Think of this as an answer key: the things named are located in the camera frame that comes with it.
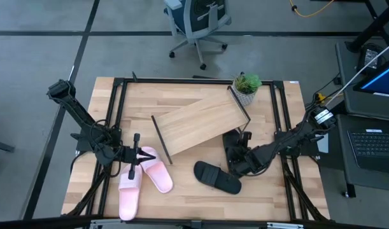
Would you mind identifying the grey mesh office chair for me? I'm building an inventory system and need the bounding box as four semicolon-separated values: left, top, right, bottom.
164;0;232;71

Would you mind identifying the pink foam slide sandal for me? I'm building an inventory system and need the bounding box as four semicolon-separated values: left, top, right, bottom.
139;146;174;194
118;163;144;221

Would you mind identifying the black power brick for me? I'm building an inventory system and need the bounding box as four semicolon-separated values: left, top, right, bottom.
356;43;387;76

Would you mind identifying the black foam slide sandal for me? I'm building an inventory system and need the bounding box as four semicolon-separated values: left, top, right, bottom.
193;160;243;195
222;128;246;160

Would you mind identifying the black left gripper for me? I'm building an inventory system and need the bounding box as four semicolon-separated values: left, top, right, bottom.
120;132;157;181

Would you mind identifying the yellow cable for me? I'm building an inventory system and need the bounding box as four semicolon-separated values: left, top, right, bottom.
288;0;336;18

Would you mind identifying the black laptop keyboard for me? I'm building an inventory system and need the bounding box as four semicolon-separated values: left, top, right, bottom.
346;128;389;175

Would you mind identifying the monitor with blue screen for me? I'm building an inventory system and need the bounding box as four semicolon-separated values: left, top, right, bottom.
353;53;389;99

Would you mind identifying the grey chair base leg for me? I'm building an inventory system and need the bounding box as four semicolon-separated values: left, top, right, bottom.
0;139;16;154

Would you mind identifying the black stand leg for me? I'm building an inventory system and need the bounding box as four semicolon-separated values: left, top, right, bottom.
345;0;389;53

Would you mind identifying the wooden shelf with black legs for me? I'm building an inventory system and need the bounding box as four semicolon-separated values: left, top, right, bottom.
150;85;251;165

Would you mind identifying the black aluminium table frame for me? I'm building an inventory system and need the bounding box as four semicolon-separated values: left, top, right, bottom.
60;76;331;229

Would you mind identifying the white cable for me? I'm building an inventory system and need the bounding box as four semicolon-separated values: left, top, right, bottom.
326;38;389;108

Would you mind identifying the green plant in patterned pot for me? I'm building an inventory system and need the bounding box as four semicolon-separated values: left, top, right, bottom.
231;72;264;108

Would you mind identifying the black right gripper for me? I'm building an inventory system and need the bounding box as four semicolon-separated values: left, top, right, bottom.
227;131;260;176

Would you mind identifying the silver frame bracket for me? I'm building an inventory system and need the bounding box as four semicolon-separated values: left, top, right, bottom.
266;221;305;229

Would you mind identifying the laptop computer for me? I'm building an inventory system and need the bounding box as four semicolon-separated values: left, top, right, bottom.
335;41;389;198

